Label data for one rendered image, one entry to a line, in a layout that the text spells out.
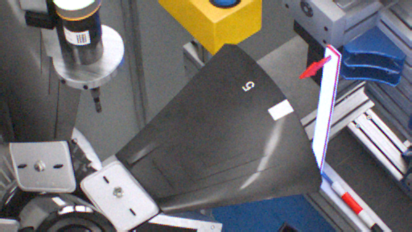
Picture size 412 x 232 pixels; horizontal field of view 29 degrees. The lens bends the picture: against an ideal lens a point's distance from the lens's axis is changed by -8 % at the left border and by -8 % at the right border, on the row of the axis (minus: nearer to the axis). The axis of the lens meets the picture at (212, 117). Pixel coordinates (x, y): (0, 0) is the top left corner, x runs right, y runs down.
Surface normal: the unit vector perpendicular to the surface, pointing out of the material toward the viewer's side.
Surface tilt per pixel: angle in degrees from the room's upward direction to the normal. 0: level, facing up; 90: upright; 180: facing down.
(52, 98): 48
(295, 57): 0
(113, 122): 90
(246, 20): 90
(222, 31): 90
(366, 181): 0
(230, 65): 13
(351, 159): 0
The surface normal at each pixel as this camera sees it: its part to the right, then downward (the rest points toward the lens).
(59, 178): -0.37, 0.27
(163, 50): 0.62, 0.65
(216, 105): 0.14, -0.46
